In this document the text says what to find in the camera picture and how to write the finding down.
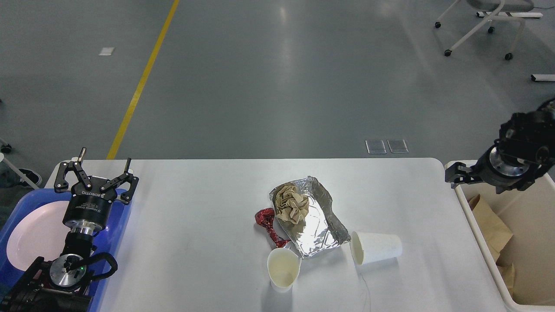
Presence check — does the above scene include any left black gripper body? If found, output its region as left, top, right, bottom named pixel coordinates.
left=62, top=184, right=117, bottom=234

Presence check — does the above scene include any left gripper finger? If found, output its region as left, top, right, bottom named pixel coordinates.
left=99, top=158, right=139, bottom=205
left=54, top=148, right=94, bottom=195

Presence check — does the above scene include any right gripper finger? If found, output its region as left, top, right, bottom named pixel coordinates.
left=445, top=167, right=484, bottom=189

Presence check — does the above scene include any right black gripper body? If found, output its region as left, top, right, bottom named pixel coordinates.
left=474, top=146, right=548, bottom=194

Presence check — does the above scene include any pink plate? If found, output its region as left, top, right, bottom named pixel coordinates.
left=7, top=200, right=70, bottom=271

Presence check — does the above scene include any brown paper bag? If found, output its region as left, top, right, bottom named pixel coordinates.
left=468, top=194, right=513, bottom=261

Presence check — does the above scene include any white paper cup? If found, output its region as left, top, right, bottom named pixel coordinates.
left=350, top=231, right=403, bottom=265

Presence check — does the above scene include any aluminium foil tray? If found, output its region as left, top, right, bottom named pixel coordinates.
left=269, top=176, right=351, bottom=259

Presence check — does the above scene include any brown paper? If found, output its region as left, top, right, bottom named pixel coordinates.
left=274, top=184, right=310, bottom=224

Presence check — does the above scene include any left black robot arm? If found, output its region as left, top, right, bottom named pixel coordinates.
left=1, top=148, right=139, bottom=312

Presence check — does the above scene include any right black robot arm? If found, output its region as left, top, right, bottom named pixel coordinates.
left=445, top=99, right=555, bottom=194

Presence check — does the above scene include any person's shoe and leg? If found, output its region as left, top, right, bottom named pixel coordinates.
left=0, top=166, right=42, bottom=189

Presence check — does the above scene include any white plastic bin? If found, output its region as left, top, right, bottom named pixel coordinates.
left=454, top=174, right=555, bottom=312

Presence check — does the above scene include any right floor socket plate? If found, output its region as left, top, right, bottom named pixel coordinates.
left=387, top=140, right=409, bottom=153

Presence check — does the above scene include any floor socket plate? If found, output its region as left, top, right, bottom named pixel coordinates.
left=387, top=140, right=409, bottom=153
left=365, top=140, right=387, bottom=155

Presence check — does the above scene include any left floor socket plate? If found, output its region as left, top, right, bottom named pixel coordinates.
left=365, top=140, right=387, bottom=155

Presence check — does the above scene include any white floor bar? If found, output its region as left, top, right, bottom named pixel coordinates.
left=530, top=74, right=555, bottom=82

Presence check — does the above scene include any red foil wrapper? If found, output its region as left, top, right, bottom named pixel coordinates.
left=255, top=208, right=290, bottom=247

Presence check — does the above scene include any white bar behind chair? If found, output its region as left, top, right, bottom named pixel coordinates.
left=476, top=11, right=543, bottom=19

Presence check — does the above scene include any white office chair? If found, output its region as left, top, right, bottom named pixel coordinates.
left=444, top=0, right=535, bottom=61

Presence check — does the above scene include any cream cup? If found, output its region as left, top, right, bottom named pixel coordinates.
left=266, top=247, right=302, bottom=293

